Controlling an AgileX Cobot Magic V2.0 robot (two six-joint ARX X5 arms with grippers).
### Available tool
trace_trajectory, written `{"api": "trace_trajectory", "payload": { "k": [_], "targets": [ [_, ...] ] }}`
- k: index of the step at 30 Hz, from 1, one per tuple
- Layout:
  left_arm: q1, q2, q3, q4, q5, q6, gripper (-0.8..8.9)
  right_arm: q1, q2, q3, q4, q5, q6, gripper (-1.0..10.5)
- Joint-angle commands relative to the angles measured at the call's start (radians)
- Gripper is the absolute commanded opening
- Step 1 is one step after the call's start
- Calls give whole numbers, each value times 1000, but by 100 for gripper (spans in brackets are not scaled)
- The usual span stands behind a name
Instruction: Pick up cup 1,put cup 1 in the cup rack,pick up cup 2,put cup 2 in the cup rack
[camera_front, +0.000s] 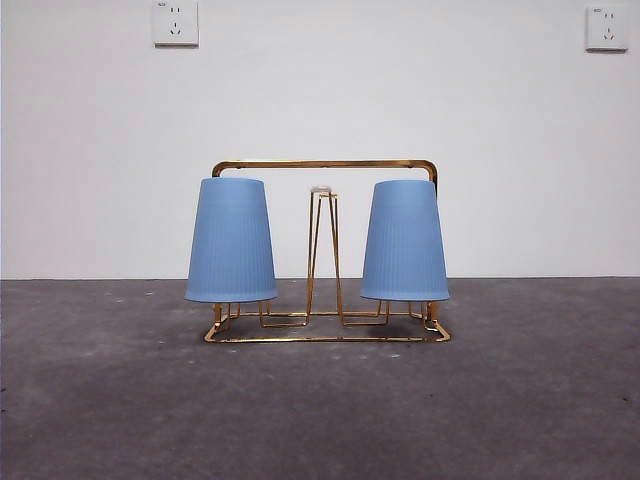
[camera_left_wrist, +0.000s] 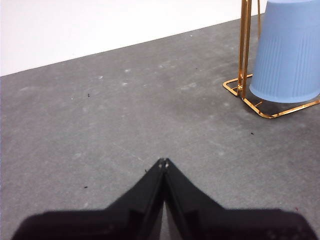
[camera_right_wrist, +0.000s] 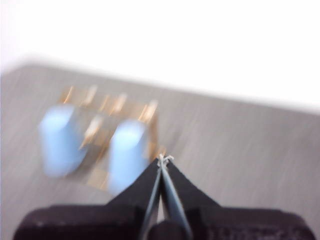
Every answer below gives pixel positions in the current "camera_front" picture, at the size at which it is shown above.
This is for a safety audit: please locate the blue ribbed plastic cup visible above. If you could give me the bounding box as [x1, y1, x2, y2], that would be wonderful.
[184, 177, 279, 304]
[359, 179, 450, 303]

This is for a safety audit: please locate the gold wire cup rack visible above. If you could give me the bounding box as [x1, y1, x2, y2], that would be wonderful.
[203, 158, 454, 345]

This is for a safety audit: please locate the white wall power socket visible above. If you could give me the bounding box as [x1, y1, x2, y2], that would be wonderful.
[152, 0, 200, 49]
[585, 5, 630, 53]

